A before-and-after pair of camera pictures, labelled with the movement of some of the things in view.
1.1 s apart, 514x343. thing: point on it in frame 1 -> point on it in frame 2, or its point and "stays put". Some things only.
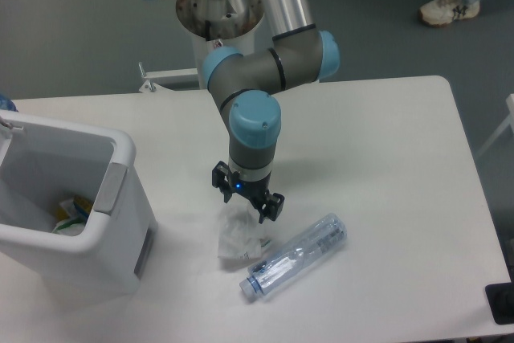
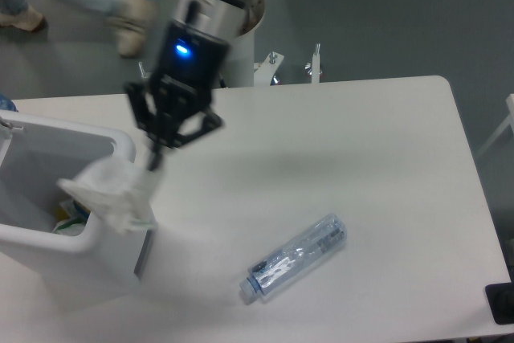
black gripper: (226, 181) -> (185, 57)
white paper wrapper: (240, 234) -> (118, 191)
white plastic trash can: (41, 165) stays put
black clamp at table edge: (500, 298) stays put
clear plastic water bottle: (311, 246) stays put
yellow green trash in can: (71, 216) stays put
